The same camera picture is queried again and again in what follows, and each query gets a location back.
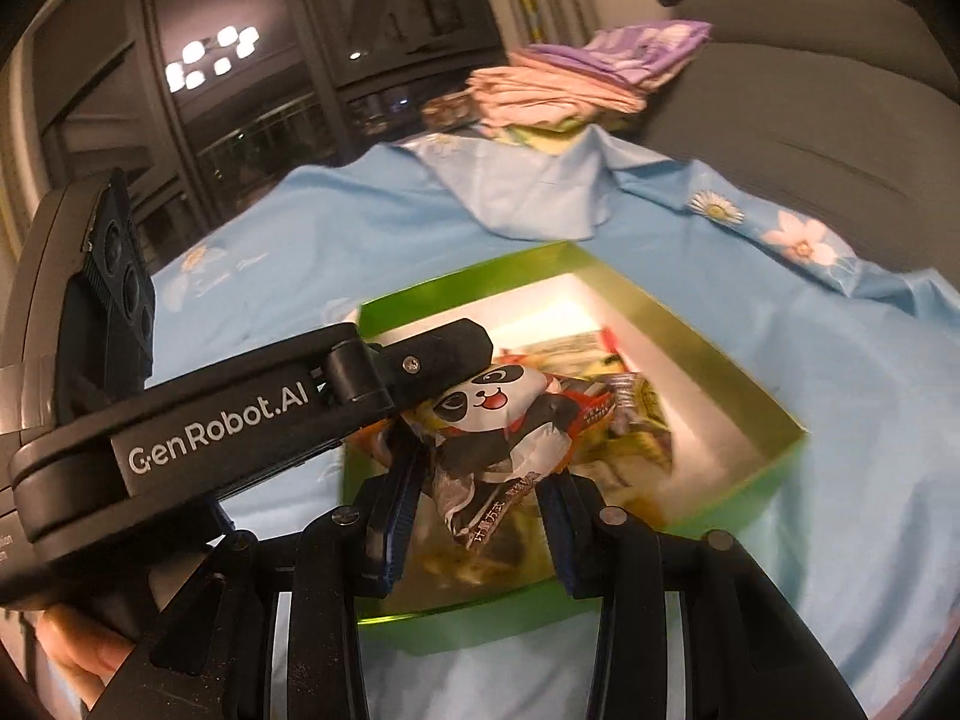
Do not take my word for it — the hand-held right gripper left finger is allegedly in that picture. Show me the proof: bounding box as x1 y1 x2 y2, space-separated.
97 431 432 720

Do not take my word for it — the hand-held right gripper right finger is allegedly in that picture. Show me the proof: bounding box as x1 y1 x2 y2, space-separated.
534 467 872 720

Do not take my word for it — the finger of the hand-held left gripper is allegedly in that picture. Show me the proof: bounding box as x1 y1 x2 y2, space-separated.
324 317 496 416

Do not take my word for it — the panda print snack bag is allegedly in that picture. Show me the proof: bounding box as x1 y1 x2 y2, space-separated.
420 358 595 557

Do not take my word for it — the green cardboard box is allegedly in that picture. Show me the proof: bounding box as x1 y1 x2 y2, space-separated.
341 240 812 659

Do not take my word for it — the pile of snack packets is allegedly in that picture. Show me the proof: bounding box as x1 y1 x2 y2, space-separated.
360 326 677 595

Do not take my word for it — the person's left hand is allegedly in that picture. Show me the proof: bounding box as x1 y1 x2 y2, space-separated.
34 604 142 712

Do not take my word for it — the light blue floral cloth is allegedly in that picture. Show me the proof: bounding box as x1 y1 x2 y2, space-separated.
146 124 952 720

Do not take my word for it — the yellow-green folded cloth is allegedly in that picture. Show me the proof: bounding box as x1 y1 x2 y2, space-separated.
499 124 595 160

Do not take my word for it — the brown patterned cloth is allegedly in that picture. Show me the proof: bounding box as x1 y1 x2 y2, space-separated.
420 92 482 134

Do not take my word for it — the pink folded cloth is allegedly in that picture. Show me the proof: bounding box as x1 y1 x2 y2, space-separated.
469 64 647 142

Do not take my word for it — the purple folded cloth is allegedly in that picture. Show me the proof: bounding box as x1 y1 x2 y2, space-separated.
525 19 713 95

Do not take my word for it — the grey sofa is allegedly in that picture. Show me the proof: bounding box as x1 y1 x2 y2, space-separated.
637 0 960 282

